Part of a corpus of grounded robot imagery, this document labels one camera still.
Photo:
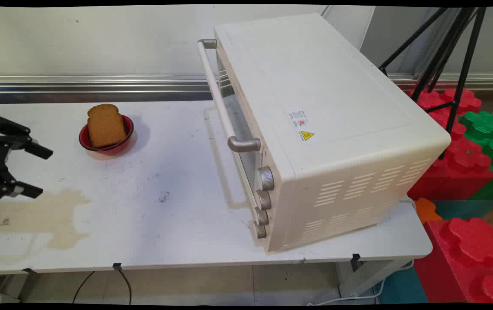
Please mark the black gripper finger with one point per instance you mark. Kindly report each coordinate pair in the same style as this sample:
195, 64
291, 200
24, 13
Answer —
35, 150
27, 189

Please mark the red bowl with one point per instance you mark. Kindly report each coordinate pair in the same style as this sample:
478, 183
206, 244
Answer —
85, 142

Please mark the brown bread slice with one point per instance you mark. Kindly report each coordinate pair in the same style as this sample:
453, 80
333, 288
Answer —
106, 125

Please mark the white table leg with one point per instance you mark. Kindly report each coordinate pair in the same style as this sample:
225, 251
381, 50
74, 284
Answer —
14, 286
362, 277

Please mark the large silver oven knob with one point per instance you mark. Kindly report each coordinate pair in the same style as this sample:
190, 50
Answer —
265, 178

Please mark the white toaster oven body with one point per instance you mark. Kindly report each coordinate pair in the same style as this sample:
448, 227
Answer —
337, 107

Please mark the teal foam mat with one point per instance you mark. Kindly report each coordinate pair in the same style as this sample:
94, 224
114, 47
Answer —
401, 286
461, 209

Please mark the orange foam piece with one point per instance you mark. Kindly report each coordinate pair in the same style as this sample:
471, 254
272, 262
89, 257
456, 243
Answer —
426, 210

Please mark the black tripod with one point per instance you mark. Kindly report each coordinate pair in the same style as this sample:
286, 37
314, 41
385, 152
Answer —
466, 60

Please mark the large red foam block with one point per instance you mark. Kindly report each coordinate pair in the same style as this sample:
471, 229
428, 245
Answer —
466, 258

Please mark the green foam block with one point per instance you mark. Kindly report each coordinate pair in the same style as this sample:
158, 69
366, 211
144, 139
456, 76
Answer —
485, 125

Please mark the aluminium wall rail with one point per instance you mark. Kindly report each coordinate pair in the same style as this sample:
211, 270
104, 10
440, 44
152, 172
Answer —
78, 84

